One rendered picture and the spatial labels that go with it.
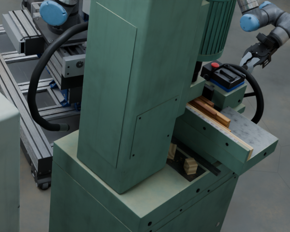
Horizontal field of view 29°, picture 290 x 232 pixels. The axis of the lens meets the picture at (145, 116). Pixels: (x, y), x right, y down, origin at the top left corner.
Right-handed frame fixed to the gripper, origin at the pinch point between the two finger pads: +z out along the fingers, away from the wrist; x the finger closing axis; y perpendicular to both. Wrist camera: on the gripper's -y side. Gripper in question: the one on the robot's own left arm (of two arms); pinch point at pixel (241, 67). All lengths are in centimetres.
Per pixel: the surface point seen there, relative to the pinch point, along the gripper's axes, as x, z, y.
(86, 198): -6, 82, -20
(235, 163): -34, 38, -21
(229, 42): 99, -84, 159
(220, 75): -6.1, 16.5, -20.1
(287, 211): -33, 7, 98
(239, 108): -14.9, 16.9, -6.1
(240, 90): -12.7, 13.4, -12.5
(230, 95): -12.9, 18.7, -16.2
